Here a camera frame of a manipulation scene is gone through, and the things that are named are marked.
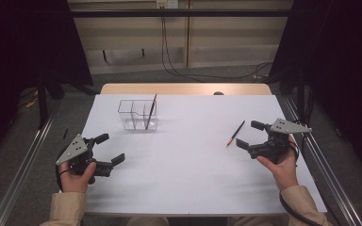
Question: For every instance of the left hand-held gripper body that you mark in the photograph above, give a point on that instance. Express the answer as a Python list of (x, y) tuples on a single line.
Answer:
[(81, 157)]

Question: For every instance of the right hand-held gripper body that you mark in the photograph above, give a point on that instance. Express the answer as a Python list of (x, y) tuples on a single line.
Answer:
[(273, 147)]

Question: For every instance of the black pencil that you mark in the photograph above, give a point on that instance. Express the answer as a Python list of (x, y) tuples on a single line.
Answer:
[(236, 132)]

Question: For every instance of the clear plastic divided organizer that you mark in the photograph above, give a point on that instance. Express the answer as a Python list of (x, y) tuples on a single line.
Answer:
[(135, 124)]

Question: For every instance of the black orange paint brush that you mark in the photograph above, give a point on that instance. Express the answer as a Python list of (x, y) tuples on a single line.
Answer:
[(151, 111)]

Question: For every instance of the person's right hand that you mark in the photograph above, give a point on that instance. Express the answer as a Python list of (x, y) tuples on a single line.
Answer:
[(284, 172)]

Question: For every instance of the person's left hand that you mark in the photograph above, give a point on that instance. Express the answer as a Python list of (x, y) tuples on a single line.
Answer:
[(75, 183)]

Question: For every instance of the small black stick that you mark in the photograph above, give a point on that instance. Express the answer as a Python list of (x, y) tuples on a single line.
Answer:
[(65, 134)]

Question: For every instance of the dark round table grommet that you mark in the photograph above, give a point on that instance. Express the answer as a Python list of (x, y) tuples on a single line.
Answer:
[(218, 93)]

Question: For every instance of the white paper sheet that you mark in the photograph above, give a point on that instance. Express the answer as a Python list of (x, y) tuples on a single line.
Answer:
[(185, 175)]

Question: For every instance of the wooden table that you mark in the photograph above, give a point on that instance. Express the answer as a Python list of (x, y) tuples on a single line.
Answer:
[(169, 88)]

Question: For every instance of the black curtain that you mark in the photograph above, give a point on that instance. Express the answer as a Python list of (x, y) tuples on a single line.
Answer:
[(342, 62), (28, 47)]

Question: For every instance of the black metal crossbar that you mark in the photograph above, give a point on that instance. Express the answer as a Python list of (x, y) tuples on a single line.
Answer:
[(169, 13)]

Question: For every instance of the black stand post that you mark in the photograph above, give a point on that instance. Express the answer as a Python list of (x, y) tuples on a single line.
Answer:
[(42, 100), (300, 94)]

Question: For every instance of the metal floor rail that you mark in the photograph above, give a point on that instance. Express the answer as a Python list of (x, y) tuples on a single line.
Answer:
[(339, 194), (19, 175)]

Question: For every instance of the white wall outlet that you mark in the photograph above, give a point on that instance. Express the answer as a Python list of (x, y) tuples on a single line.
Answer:
[(167, 3)]

